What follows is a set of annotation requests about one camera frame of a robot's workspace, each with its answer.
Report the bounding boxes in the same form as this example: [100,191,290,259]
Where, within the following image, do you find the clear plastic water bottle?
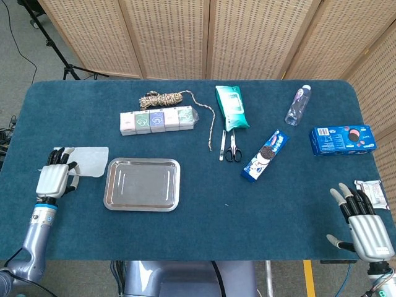
[285,84,312,127]

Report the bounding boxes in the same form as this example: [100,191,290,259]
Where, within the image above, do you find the long blue cookie box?
[241,129,290,184]

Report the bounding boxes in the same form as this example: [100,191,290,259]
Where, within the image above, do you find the small white snack wrapper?
[354,179,390,211]

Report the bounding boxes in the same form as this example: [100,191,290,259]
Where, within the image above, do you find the multipack of tissue packets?
[119,105,199,137]

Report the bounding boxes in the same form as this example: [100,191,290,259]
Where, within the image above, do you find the blue carpet table cover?
[0,79,394,262]

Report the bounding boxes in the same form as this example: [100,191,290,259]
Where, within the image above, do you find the black handled scissors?
[223,129,243,163]

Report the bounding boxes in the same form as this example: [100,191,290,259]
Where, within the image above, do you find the white cloth sheet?
[53,146,110,179]

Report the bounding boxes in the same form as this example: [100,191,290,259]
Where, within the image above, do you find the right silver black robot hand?
[326,182,395,264]

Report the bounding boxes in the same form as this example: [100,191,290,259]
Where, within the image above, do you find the silver table leg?
[265,260,275,297]

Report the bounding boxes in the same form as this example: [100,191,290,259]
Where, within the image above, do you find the braided rope bundle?
[139,89,217,152]

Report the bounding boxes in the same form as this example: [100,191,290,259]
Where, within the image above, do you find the rectangular metal tray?
[103,157,181,212]

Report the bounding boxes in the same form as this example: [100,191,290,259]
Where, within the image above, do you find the black cables beside table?
[0,116,18,170]

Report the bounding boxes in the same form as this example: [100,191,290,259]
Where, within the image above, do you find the blue cable under table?
[335,262,354,297]

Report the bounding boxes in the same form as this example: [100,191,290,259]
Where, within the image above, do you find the green wet wipes pack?
[215,85,251,132]

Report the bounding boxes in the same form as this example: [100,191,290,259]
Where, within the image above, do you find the cable bundle under table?
[110,260,126,297]

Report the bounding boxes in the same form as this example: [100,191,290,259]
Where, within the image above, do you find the black tripod stand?
[20,0,110,80]

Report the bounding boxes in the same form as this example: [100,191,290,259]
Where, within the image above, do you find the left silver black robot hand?
[35,147,82,199]

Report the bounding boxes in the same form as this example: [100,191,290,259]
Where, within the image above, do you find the grey robot torso base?
[123,260,259,297]

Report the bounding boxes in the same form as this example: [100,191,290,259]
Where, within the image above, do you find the wide blue cookie box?
[309,124,377,157]

